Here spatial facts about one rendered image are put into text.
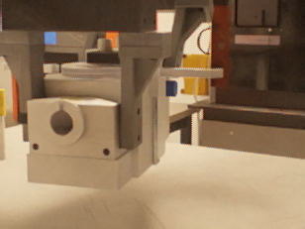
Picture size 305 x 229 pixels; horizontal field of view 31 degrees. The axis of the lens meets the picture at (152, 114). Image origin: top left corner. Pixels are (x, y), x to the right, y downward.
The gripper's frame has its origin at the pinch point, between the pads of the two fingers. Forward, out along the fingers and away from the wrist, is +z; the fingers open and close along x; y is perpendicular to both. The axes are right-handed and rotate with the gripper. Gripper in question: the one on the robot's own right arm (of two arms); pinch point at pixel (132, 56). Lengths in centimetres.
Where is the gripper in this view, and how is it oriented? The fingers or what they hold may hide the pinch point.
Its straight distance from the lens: 62.8
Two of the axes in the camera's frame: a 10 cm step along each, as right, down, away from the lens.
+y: -2.1, -5.0, -8.4
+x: 9.6, 0.5, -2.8
